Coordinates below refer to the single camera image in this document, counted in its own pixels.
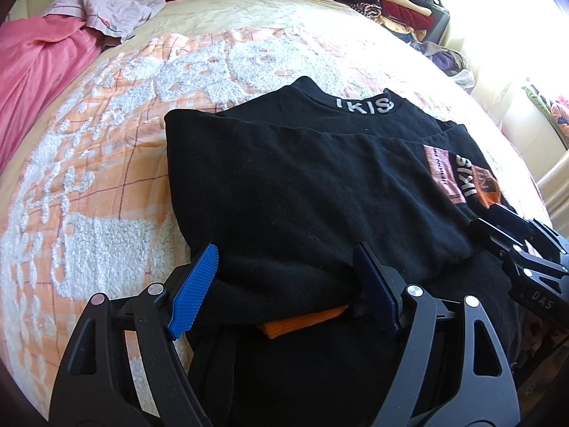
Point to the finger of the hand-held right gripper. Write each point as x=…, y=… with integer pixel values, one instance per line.
x=524, y=224
x=493, y=235

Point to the lilac pajama garment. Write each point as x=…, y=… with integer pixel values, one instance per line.
x=111, y=4

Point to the pink duvet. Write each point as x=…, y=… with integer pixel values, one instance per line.
x=35, y=75

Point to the purple clothes heap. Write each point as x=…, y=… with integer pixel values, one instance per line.
x=449, y=62

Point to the orange plaid fleece blanket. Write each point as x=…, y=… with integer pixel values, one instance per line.
x=89, y=187

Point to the stack of folded clothes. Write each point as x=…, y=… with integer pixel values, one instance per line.
x=391, y=4

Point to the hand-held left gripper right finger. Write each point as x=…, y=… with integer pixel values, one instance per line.
x=375, y=284

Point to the green windowsill mat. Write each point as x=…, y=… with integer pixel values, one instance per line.
x=532, y=94

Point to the beige quilted bedspread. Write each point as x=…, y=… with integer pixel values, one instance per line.
x=266, y=9

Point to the cream curtain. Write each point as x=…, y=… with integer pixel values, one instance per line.
x=498, y=31

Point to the black long-sleeve shirt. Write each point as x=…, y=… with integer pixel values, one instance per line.
x=289, y=187

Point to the pink orange cloth bundle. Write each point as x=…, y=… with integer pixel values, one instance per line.
x=560, y=113

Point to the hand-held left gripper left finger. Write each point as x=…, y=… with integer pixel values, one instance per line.
x=195, y=293

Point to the black bedside cabinet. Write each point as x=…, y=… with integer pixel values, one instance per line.
x=440, y=26

